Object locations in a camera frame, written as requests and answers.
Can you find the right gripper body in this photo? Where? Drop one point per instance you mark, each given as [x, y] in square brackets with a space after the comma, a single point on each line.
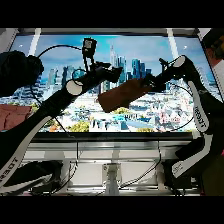
[154, 81]

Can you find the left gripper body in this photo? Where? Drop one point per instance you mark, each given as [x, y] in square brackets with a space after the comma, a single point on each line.
[107, 72]

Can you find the brown garment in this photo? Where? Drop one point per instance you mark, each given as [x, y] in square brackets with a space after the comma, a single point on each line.
[121, 96]

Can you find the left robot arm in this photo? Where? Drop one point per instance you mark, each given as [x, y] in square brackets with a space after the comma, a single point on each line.
[16, 146]

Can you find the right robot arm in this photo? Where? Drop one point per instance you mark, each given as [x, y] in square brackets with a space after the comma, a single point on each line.
[200, 116]

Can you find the person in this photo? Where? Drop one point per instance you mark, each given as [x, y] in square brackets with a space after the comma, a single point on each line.
[216, 43]

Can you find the pink garment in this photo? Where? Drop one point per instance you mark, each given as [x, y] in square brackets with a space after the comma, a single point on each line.
[13, 116]

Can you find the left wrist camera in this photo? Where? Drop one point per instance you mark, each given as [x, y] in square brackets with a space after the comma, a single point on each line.
[89, 45]

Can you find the silver frame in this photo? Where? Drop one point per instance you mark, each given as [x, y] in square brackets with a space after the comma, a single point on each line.
[112, 180]

